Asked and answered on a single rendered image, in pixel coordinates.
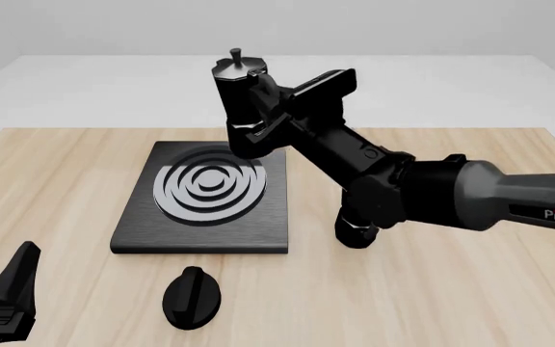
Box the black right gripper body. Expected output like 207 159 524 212
277 83 352 127

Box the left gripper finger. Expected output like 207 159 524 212
0 240 42 321

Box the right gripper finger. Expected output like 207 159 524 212
245 110 292 147
249 69 289 107

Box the black moka pot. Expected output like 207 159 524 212
210 46 279 161

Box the flat black stove plate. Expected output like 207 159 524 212
110 140 291 255

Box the round black stove knob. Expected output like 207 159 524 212
161 266 223 331

